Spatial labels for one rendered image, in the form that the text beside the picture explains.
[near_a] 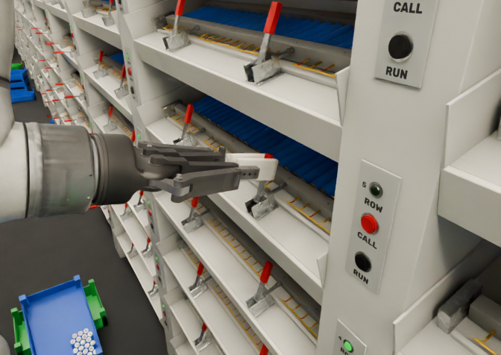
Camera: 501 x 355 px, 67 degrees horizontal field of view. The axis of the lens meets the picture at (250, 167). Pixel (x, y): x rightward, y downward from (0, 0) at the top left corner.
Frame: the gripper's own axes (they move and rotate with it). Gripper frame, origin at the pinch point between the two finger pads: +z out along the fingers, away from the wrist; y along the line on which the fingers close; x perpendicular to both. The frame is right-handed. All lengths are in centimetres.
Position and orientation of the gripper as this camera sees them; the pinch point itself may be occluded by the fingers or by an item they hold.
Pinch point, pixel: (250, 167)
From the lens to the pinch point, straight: 50.3
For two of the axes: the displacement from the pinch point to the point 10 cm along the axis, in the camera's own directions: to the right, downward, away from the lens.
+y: 5.4, 3.8, -7.5
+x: 2.1, -9.2, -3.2
